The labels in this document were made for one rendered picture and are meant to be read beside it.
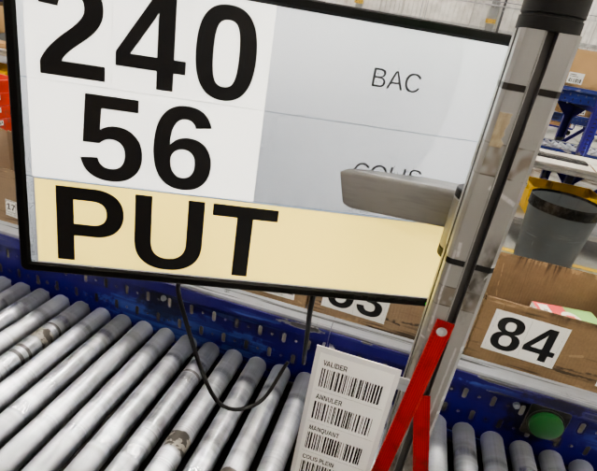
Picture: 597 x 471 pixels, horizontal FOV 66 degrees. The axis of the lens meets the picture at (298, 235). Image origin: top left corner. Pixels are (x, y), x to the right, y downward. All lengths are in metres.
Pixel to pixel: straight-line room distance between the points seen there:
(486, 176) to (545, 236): 3.51
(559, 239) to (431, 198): 3.42
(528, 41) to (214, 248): 0.34
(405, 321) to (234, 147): 0.78
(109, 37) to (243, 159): 0.16
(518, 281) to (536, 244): 2.51
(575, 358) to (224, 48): 1.01
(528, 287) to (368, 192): 1.00
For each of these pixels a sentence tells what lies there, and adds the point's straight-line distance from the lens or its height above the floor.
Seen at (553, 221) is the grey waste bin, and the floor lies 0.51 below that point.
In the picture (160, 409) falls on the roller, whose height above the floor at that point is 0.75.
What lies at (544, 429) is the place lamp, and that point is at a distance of 1.23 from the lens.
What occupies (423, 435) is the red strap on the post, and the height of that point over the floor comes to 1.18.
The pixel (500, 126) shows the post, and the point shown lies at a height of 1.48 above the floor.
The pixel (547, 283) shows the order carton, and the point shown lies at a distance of 1.45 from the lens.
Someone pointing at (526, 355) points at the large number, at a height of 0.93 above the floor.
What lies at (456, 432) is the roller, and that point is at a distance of 1.21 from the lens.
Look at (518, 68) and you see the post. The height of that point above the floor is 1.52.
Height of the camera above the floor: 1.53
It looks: 24 degrees down
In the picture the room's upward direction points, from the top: 10 degrees clockwise
